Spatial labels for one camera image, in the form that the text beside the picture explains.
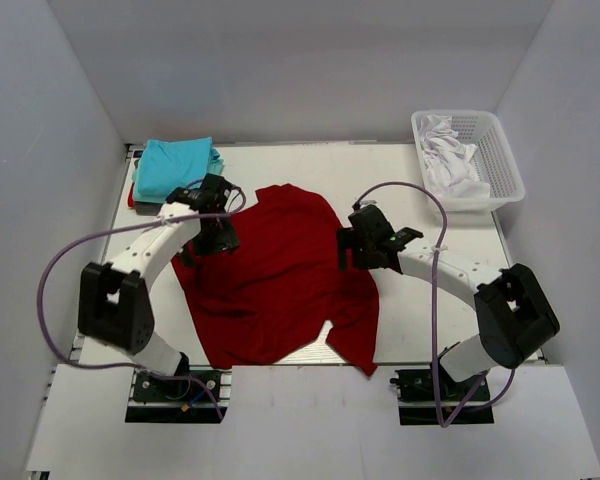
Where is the dark red t-shirt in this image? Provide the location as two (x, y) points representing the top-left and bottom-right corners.
(171, 184), (379, 376)

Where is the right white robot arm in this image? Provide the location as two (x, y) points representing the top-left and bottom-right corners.
(336, 205), (560, 399)

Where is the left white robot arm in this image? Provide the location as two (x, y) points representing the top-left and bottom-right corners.
(78, 174), (241, 399)

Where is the folded teal t-shirt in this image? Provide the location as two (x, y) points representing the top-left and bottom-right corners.
(132, 148), (224, 204)

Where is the folded light blue t-shirt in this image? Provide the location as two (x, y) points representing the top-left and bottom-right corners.
(133, 137), (213, 202)

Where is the folded red t-shirt bottom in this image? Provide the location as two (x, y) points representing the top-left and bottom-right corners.
(127, 183), (143, 210)

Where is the crumpled white t-shirt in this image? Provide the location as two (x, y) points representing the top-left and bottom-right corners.
(418, 115), (491, 199)

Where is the white plastic laundry basket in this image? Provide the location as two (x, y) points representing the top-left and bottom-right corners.
(411, 110), (525, 212)

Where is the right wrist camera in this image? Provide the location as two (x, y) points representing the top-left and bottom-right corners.
(387, 227), (424, 252)

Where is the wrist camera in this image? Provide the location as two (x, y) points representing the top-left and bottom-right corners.
(165, 187), (206, 210)
(387, 227), (424, 252)

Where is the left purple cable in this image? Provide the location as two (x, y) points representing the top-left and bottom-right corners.
(36, 184), (248, 421)

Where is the purple cable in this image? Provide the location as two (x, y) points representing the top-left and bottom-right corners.
(36, 184), (248, 421)
(352, 181), (515, 429)

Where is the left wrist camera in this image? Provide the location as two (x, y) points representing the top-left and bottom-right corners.
(165, 187), (206, 210)

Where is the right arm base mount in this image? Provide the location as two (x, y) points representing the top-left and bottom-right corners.
(389, 368), (495, 426)

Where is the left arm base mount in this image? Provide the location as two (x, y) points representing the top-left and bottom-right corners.
(125, 367), (231, 425)

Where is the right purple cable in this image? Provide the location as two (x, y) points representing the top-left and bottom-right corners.
(352, 181), (515, 429)

